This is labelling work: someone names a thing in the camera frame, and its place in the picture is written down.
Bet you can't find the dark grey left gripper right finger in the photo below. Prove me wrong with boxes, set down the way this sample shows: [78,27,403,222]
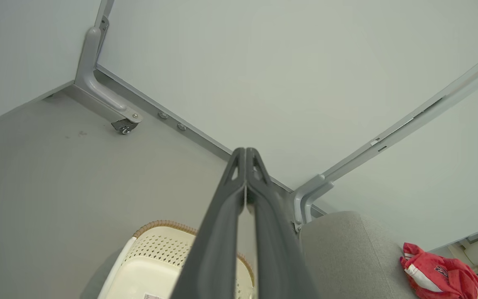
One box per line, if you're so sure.
[245,147,320,299]

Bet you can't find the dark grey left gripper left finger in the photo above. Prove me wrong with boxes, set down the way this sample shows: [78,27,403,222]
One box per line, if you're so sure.
[172,147,248,299]

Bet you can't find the red clothing with black-white print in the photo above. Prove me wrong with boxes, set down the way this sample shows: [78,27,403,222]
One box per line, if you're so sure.
[400,243,478,299]

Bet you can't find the cream perforated laundry basket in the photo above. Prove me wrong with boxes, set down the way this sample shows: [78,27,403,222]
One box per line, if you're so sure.
[97,220,256,299]

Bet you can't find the small grey caster wheel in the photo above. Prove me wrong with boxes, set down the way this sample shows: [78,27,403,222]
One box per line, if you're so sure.
[112,119,139,135]

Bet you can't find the grey partition leg with caster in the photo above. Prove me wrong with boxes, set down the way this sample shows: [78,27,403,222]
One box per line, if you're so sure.
[74,0,144,125]

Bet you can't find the grey partition corner bracket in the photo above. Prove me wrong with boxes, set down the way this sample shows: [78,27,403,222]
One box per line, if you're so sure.
[292,174,335,234]

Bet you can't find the grey partition base rail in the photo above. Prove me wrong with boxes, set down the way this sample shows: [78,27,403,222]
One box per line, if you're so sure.
[95,64,327,217]

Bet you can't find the grey partition frame post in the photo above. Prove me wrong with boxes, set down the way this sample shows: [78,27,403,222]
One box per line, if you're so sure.
[321,44,478,183]

